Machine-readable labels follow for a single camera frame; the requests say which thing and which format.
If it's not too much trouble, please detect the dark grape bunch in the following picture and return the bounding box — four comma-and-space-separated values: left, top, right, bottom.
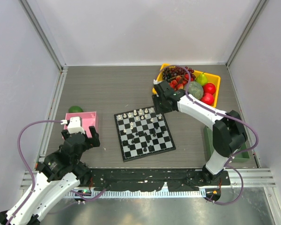
160, 66, 196, 82

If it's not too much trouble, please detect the red apple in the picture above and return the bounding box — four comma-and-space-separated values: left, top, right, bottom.
203, 83, 216, 95
200, 93, 214, 105

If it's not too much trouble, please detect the green plastic tray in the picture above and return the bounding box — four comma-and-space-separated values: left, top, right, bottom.
203, 124, 250, 164

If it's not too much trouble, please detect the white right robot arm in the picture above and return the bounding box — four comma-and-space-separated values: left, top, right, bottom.
152, 81, 248, 185

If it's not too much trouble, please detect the green pear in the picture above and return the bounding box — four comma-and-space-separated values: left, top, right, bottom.
196, 73, 208, 86

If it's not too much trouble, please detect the black white chess board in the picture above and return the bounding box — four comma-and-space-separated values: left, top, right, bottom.
114, 106, 176, 162

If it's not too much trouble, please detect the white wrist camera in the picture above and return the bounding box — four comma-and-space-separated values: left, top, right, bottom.
60, 117, 85, 134

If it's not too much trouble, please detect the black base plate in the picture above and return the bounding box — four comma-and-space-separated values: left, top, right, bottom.
80, 168, 230, 192

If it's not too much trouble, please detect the yellow plastic fruit tray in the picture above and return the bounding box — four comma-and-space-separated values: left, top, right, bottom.
154, 63, 221, 108

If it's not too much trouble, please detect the pink plastic box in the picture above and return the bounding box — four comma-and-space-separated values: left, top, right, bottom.
65, 112, 99, 138

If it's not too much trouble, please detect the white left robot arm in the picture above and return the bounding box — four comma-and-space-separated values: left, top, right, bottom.
0, 126, 100, 225

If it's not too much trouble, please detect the green lime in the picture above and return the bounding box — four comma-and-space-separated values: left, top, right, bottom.
68, 105, 83, 113

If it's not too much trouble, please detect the green netted melon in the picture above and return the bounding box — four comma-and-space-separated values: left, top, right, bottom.
184, 81, 204, 100

